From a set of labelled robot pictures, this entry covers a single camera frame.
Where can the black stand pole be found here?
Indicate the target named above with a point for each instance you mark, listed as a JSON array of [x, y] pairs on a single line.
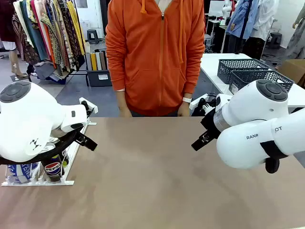
[[245, 23]]

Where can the teal hanging garment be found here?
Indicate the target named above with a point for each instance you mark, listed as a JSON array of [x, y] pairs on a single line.
[[35, 38]]

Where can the white side table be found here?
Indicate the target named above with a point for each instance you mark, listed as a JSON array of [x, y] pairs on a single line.
[[210, 64]]

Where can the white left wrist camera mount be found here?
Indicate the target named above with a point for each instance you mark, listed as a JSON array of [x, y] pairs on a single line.
[[91, 108]]

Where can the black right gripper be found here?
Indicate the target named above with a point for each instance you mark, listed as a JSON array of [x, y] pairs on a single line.
[[212, 124]]

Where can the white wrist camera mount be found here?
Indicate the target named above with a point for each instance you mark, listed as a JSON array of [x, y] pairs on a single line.
[[196, 101], [91, 108]]

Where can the brown board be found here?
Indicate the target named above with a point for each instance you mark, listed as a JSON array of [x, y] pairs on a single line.
[[103, 61]]

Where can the person in orange hoodie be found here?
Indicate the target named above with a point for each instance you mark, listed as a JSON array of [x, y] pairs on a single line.
[[155, 59]]

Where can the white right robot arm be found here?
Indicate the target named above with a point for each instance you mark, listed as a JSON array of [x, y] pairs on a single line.
[[250, 107]]

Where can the grey board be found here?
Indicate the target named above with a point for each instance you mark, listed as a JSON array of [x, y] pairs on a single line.
[[88, 62]]

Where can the dark grey storage bin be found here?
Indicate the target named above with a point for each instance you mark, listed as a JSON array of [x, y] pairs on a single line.
[[97, 78]]

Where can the person's left hand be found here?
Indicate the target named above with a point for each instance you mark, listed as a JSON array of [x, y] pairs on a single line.
[[184, 110]]

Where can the cream hanging garment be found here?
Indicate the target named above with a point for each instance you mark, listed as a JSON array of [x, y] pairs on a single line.
[[20, 14]]

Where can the mannequin in maroon top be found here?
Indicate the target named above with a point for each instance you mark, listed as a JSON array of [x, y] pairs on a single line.
[[7, 23]]

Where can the dark floral hanging garment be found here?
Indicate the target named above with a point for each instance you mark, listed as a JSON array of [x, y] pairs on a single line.
[[69, 40]]

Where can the mannequin in white shirt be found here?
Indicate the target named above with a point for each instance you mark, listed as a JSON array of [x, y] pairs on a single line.
[[264, 21]]

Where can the mannequin in grey dress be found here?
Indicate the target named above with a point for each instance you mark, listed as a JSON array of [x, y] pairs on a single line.
[[296, 40]]

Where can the grey plastic stool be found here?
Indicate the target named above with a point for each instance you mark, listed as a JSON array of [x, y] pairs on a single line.
[[93, 35], [276, 39]]

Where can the grey plastic lattice basket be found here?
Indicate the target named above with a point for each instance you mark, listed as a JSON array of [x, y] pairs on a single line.
[[226, 71], [240, 81]]

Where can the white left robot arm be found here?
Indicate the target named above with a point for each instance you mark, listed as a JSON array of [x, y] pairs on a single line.
[[23, 119]]

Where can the mannequin in blue shirt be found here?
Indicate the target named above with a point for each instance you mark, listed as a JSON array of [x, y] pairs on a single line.
[[238, 21]]

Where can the person's right forearm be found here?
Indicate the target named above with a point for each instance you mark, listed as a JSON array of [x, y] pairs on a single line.
[[114, 69]]

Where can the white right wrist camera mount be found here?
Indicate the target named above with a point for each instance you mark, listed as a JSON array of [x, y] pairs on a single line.
[[196, 101]]

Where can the white board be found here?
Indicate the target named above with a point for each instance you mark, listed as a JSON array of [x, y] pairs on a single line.
[[98, 61]]

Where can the person's right hand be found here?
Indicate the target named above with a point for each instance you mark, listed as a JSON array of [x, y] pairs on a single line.
[[124, 107]]

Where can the white wristband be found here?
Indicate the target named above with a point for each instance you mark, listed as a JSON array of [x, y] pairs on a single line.
[[187, 99]]

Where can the person's left forearm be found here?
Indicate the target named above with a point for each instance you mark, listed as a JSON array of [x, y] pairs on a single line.
[[195, 76]]

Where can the brown cardboard box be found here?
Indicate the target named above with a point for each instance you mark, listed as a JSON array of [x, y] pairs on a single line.
[[293, 69]]

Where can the fabric pile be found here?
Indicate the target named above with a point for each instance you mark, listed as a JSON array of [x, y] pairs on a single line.
[[47, 71]]

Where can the white can dispenser rack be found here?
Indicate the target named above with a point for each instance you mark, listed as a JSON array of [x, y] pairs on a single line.
[[69, 164]]

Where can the black clothes rack frame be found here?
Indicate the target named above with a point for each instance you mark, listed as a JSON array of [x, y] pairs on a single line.
[[78, 74]]

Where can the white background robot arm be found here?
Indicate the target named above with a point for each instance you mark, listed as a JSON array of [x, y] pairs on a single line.
[[226, 9]]

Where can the orange striped patterned garment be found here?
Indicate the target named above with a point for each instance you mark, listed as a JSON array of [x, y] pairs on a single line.
[[53, 45]]

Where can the white cabinet with label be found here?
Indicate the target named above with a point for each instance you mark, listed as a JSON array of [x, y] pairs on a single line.
[[85, 27]]

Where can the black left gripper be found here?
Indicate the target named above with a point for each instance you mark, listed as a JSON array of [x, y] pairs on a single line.
[[88, 112]]

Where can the blue Pocari Sweat can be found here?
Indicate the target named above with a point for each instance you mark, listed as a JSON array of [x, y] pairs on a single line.
[[21, 173]]

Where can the brown patterned hanging garment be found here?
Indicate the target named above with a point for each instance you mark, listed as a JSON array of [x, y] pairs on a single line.
[[26, 50]]

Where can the yellow hanging garment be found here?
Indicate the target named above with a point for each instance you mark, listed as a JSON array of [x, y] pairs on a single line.
[[77, 28]]

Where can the white background desk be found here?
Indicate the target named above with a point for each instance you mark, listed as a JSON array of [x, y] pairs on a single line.
[[214, 22]]

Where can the yellow board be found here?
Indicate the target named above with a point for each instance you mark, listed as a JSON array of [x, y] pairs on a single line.
[[94, 62]]

